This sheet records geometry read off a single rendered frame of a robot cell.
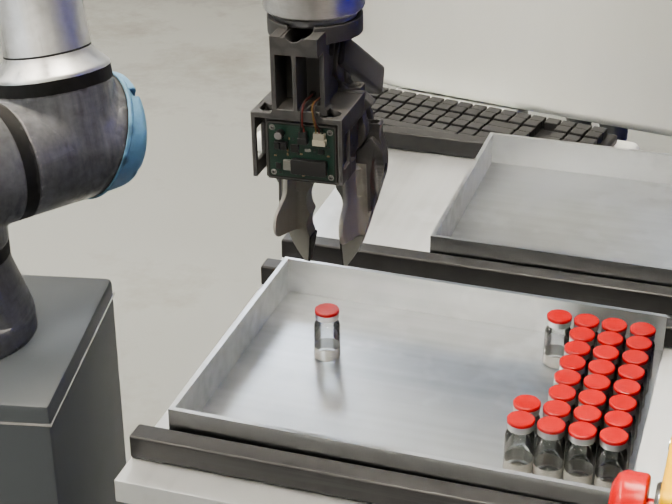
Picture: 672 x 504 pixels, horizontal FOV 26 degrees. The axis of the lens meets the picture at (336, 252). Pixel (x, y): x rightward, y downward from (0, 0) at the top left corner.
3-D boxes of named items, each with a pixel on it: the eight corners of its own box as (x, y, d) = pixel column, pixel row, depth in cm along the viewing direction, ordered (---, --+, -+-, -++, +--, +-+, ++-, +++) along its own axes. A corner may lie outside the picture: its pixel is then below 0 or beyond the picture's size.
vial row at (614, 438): (652, 371, 120) (658, 323, 118) (621, 498, 105) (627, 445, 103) (625, 367, 121) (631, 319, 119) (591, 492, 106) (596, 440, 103)
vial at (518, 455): (534, 464, 109) (538, 412, 107) (529, 480, 107) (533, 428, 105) (506, 458, 109) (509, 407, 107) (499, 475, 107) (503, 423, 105)
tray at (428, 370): (663, 350, 124) (667, 314, 122) (618, 535, 102) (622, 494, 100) (285, 290, 133) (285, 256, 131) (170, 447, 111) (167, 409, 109)
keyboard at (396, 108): (617, 143, 182) (619, 125, 181) (581, 185, 171) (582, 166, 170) (333, 90, 198) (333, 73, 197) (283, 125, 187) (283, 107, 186)
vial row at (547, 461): (597, 362, 121) (602, 315, 119) (559, 486, 106) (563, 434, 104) (571, 358, 122) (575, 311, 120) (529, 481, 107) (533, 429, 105)
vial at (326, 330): (343, 351, 123) (343, 307, 121) (335, 365, 121) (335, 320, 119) (318, 347, 124) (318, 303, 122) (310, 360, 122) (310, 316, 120)
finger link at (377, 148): (331, 212, 115) (316, 109, 112) (338, 203, 117) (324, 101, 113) (388, 212, 114) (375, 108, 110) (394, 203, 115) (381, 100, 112)
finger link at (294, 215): (255, 277, 115) (262, 172, 111) (280, 244, 120) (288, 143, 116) (292, 286, 114) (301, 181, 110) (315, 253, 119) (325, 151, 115)
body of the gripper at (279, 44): (249, 184, 109) (241, 29, 104) (287, 141, 117) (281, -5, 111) (347, 195, 107) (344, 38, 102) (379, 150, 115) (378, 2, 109)
